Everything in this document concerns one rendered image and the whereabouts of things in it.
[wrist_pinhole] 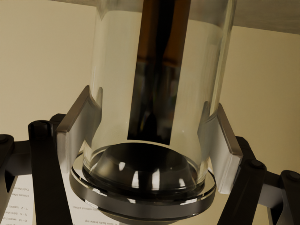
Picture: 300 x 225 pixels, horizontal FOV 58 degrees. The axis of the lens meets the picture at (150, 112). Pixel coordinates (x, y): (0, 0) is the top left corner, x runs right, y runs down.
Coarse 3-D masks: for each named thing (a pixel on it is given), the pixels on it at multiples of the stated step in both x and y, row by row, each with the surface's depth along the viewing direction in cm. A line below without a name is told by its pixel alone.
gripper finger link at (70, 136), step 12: (84, 96) 19; (72, 108) 17; (84, 108) 18; (72, 120) 16; (84, 120) 18; (60, 132) 15; (72, 132) 16; (84, 132) 19; (60, 144) 15; (72, 144) 16; (60, 156) 15; (72, 156) 16; (60, 168) 16
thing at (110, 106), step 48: (144, 0) 14; (192, 0) 14; (96, 48) 17; (144, 48) 15; (192, 48) 15; (96, 96) 17; (144, 96) 15; (192, 96) 15; (96, 144) 17; (144, 144) 15; (192, 144) 16; (144, 192) 16; (192, 192) 17
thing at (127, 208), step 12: (72, 180) 18; (84, 192) 16; (96, 192) 16; (96, 204) 16; (108, 204) 16; (120, 204) 15; (132, 204) 15; (192, 204) 16; (204, 204) 17; (144, 216) 15; (156, 216) 15; (168, 216) 16; (180, 216) 16
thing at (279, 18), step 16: (64, 0) 70; (80, 0) 68; (96, 0) 66; (240, 0) 51; (256, 0) 50; (272, 0) 49; (288, 0) 48; (240, 16) 63; (256, 16) 61; (272, 16) 59; (288, 16) 58; (288, 32) 73
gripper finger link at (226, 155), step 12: (216, 120) 19; (228, 120) 19; (216, 132) 18; (228, 132) 17; (216, 144) 18; (228, 144) 16; (216, 156) 18; (228, 156) 15; (240, 156) 15; (216, 168) 17; (228, 168) 15; (216, 180) 17; (228, 180) 16; (228, 192) 16
